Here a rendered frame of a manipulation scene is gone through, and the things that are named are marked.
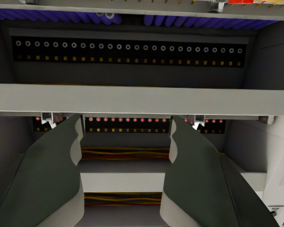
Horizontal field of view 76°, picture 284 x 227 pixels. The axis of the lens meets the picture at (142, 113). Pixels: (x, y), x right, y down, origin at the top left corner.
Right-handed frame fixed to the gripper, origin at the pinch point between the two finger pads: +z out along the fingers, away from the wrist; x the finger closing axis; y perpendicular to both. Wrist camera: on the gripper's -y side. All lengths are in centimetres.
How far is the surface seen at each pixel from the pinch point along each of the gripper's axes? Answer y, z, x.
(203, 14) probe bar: -6.6, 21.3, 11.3
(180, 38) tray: -1.6, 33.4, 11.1
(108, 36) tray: -1.4, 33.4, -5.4
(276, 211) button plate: 35, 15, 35
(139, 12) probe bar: -6.5, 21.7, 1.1
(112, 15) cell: -5.7, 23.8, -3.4
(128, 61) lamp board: 3.6, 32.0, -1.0
